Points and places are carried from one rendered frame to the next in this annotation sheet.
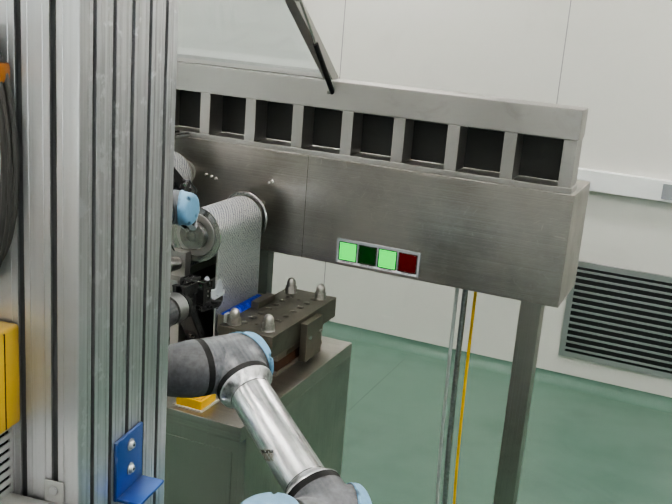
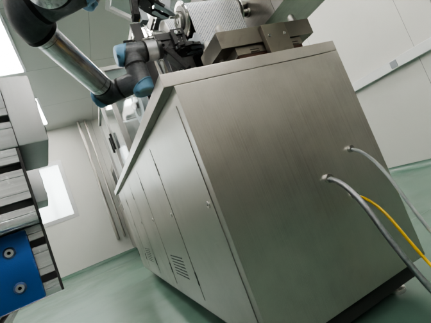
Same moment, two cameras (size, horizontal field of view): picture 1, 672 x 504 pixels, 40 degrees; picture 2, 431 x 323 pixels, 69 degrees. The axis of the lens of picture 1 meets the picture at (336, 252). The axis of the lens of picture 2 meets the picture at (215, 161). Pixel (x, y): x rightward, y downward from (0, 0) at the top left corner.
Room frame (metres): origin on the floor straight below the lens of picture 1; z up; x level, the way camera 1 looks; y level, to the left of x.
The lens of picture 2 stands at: (1.39, -0.43, 0.55)
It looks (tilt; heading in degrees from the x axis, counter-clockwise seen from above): 5 degrees up; 44
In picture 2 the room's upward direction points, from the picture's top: 21 degrees counter-clockwise
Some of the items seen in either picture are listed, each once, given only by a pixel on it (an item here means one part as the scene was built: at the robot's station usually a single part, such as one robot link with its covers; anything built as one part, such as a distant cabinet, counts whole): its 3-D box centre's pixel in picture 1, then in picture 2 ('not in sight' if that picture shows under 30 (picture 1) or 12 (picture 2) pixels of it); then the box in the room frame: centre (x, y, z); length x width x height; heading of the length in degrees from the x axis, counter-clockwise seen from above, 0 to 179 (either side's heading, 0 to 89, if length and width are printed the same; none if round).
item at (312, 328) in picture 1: (311, 337); (276, 38); (2.40, 0.05, 0.96); 0.10 x 0.03 x 0.11; 157
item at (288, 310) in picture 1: (280, 320); (257, 45); (2.42, 0.14, 1.00); 0.40 x 0.16 x 0.06; 157
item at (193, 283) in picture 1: (191, 297); (170, 45); (2.22, 0.36, 1.12); 0.12 x 0.08 x 0.09; 157
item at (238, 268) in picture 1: (237, 277); (226, 38); (2.44, 0.26, 1.11); 0.23 x 0.01 x 0.18; 157
